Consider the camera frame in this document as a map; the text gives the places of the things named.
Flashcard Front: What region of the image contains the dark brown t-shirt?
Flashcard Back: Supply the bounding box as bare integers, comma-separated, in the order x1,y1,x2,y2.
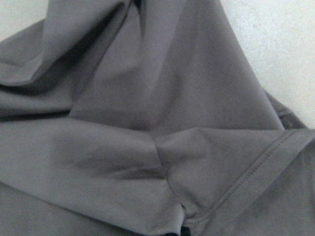
0,0,315,236

